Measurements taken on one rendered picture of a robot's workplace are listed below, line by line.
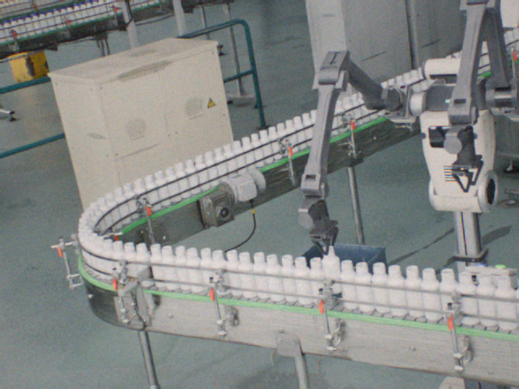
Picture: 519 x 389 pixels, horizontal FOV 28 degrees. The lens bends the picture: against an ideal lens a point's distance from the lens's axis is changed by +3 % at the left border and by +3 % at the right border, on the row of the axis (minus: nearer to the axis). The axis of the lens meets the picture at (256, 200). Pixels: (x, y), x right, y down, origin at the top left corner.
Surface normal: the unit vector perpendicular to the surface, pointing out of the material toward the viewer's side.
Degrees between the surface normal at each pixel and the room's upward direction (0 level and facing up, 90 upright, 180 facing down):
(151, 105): 90
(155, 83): 90
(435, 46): 90
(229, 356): 0
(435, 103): 90
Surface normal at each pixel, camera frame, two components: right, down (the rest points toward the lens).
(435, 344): -0.51, 0.36
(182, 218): 0.64, 0.15
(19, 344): -0.16, -0.93
